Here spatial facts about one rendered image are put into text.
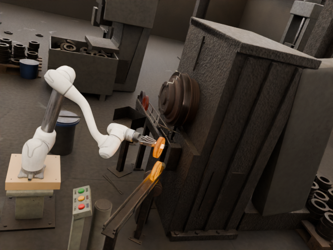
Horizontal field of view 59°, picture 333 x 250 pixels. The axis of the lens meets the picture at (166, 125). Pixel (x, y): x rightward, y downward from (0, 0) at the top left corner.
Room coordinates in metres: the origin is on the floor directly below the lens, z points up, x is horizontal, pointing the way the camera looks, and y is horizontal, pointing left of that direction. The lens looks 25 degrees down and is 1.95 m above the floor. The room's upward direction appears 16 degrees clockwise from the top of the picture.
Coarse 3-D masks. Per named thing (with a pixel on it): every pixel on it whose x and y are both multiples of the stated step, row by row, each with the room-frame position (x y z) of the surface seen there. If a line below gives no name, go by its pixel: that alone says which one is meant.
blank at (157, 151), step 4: (160, 140) 1.84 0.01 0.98; (164, 140) 1.90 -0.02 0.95; (156, 144) 1.81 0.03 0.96; (160, 144) 1.82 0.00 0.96; (164, 144) 1.93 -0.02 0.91; (156, 148) 1.79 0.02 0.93; (160, 148) 1.89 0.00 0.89; (156, 152) 1.79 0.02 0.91; (160, 152) 1.87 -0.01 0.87; (156, 156) 1.80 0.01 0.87
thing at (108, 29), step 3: (114, 24) 6.47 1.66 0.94; (102, 27) 7.77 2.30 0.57; (108, 27) 6.93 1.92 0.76; (111, 27) 6.45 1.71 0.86; (105, 30) 7.11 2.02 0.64; (108, 30) 6.81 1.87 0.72; (111, 30) 6.45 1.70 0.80; (105, 33) 6.77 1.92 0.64; (108, 33) 6.81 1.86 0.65; (111, 33) 6.46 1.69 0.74; (105, 36) 6.78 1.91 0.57; (108, 36) 6.73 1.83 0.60; (111, 36) 6.46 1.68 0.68
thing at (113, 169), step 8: (120, 112) 2.80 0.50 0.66; (128, 112) 2.88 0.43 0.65; (136, 112) 2.82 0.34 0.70; (112, 120) 2.72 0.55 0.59; (120, 120) 2.77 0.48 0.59; (128, 120) 2.81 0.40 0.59; (136, 120) 2.63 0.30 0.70; (144, 120) 2.74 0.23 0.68; (136, 128) 2.66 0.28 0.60; (128, 144) 2.72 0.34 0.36; (120, 152) 2.71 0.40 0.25; (120, 160) 2.69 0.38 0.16; (112, 168) 2.72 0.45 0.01; (120, 168) 2.69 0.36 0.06; (120, 176) 2.62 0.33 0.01
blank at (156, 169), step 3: (156, 162) 1.86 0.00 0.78; (159, 162) 1.87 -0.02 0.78; (156, 165) 1.83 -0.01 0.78; (159, 165) 1.84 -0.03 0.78; (153, 168) 1.81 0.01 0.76; (156, 168) 1.81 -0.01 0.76; (159, 168) 1.88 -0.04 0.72; (153, 171) 1.79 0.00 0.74; (156, 171) 1.80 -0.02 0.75; (159, 171) 1.90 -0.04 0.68; (153, 174) 1.78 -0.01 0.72; (156, 174) 1.87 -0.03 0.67; (150, 177) 1.79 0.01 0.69; (153, 177) 1.78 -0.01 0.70; (156, 177) 1.86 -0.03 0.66; (150, 180) 1.81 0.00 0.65; (153, 180) 1.79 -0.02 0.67
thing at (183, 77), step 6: (174, 72) 2.49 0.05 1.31; (180, 78) 2.33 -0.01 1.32; (186, 78) 2.33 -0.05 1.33; (186, 84) 2.26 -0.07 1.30; (186, 90) 2.22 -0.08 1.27; (186, 96) 2.20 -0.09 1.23; (186, 102) 2.18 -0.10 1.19; (180, 108) 2.17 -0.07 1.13; (186, 108) 2.18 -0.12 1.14; (180, 114) 2.16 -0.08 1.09; (186, 114) 2.19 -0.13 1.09; (174, 120) 2.22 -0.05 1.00; (180, 120) 2.19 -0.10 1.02
